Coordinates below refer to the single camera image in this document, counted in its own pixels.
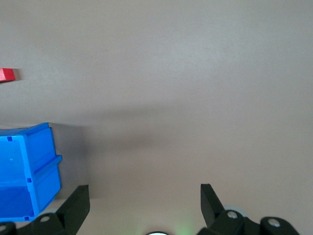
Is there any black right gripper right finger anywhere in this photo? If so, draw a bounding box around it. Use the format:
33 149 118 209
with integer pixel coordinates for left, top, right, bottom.
197 184 301 235

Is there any blue plastic storage bin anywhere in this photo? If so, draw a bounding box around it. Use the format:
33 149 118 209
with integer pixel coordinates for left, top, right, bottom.
0 122 63 222

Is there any brown table mat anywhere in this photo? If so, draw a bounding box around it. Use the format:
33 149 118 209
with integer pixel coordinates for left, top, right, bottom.
0 0 313 235

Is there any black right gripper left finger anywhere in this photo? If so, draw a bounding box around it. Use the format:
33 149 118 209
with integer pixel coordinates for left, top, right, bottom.
0 185 90 235

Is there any red cube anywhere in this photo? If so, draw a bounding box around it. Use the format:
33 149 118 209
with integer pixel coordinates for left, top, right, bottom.
0 68 16 83

